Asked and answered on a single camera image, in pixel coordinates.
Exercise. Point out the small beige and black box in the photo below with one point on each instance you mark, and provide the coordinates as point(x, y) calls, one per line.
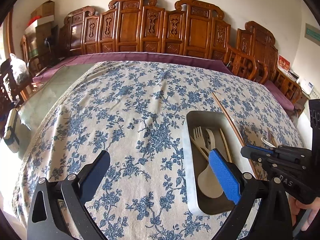
point(11, 132)

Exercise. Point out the dark wooden dining chair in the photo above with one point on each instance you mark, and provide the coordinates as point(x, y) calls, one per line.
point(10, 87)

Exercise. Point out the carved wooden sofa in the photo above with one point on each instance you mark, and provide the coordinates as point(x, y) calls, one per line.
point(130, 27)

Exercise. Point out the person's right hand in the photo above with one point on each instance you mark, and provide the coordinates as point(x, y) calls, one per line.
point(301, 206)

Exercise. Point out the metal spoon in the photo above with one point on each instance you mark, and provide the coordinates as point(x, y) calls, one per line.
point(265, 142)

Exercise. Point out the stack of brown cartons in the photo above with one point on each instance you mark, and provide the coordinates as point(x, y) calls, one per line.
point(40, 45)

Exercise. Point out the brown cardboard box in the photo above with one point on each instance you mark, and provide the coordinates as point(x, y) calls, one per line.
point(43, 9)

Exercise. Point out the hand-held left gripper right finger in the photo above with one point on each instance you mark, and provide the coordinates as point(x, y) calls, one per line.
point(223, 175)

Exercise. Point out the wooden chair by cartons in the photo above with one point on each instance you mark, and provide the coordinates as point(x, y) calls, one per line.
point(27, 55)

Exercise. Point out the rectangular metal tin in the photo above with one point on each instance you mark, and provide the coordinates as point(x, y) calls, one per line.
point(212, 202)

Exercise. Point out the purple sofa cushion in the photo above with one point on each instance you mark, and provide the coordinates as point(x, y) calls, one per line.
point(150, 56)

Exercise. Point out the brown wooden chopstick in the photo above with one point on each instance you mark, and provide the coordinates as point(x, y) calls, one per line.
point(227, 118)

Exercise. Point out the wooden door frame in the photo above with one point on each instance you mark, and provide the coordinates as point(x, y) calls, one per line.
point(10, 32)

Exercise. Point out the white desk telephone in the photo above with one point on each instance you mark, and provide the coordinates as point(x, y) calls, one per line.
point(307, 87)

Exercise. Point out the blue floral tablecloth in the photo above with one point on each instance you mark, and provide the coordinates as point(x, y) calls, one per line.
point(120, 120)

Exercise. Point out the clear plastic bag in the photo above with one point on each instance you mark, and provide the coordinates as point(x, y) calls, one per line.
point(18, 68)

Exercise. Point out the carved wooden armchair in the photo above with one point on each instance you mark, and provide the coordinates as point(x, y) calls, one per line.
point(260, 47)

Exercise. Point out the beige plastic spoon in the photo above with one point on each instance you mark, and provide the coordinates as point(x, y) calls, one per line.
point(208, 182)

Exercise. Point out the white flat box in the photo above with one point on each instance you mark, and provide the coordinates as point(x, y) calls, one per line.
point(40, 23)

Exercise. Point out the beige plastic fork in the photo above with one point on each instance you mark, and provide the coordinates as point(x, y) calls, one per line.
point(199, 133)

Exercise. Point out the red desk calendar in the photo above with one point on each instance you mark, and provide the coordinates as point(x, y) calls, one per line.
point(283, 62)

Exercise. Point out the green wall panel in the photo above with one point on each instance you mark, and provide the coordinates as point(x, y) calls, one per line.
point(312, 33)

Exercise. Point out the black desk lamp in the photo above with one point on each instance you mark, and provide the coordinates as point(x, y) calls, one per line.
point(48, 50)

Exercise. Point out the purple armchair cushion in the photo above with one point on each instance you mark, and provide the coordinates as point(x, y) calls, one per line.
point(280, 95)

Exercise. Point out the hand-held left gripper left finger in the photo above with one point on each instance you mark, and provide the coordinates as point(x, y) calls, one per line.
point(95, 177)

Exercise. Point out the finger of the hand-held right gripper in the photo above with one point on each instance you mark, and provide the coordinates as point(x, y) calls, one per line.
point(260, 148)
point(251, 153)

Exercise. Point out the beige plastic knife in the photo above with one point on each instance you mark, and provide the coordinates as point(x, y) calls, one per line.
point(210, 135)

